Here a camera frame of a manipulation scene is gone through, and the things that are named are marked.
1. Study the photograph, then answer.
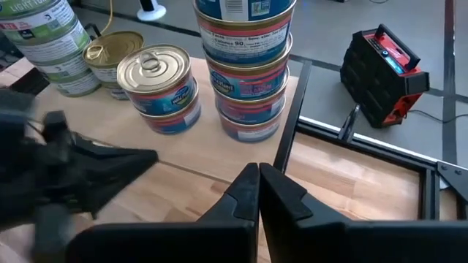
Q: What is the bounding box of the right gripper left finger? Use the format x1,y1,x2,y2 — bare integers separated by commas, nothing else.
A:
65,162,261,263

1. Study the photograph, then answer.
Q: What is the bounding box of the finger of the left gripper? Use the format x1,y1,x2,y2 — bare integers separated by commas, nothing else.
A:
72,143,160,217

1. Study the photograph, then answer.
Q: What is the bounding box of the white round floor stand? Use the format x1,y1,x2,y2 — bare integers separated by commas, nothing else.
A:
136,0,167,22

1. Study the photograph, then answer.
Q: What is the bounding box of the yellow cable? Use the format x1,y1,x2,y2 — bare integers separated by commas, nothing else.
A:
100,0,115,36

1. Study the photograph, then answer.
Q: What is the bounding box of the red black tool case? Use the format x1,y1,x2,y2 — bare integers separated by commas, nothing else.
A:
339,23,431,129

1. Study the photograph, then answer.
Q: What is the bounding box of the pale gold lid can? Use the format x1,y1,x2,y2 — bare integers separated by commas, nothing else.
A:
192,0,298,23

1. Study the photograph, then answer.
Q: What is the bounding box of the black floor cable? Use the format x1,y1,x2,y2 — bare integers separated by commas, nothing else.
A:
406,108,468,125

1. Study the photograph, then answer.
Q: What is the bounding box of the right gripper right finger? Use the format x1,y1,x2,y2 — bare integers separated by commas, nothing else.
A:
259,162,468,263

